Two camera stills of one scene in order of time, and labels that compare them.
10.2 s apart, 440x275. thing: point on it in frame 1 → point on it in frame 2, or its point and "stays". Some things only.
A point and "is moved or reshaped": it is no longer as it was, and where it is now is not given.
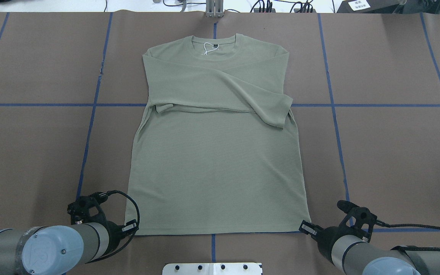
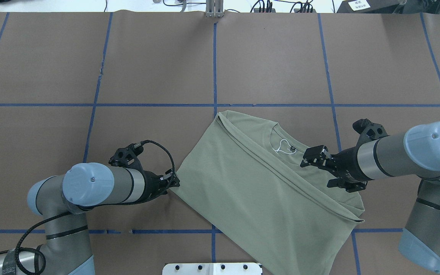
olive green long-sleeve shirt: x=217 y=150 is moved or reshaped
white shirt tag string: x=206 y=53 → x=277 y=150
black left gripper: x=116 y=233 → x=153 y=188
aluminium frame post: x=214 y=8 stays
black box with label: x=370 y=6 stays
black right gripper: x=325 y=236 → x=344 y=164
